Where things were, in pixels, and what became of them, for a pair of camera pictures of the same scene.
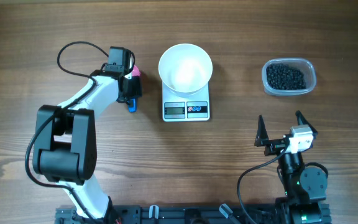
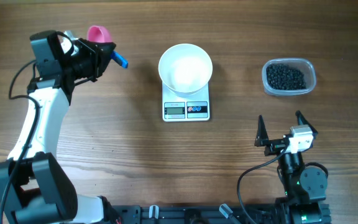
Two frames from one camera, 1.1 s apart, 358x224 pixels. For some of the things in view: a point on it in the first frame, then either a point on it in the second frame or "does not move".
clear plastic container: (287, 76) does not move
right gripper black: (273, 145) does not move
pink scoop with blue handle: (132, 103) to (101, 34)
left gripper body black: (133, 89) to (82, 65)
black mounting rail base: (139, 214) does not move
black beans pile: (283, 76) does not move
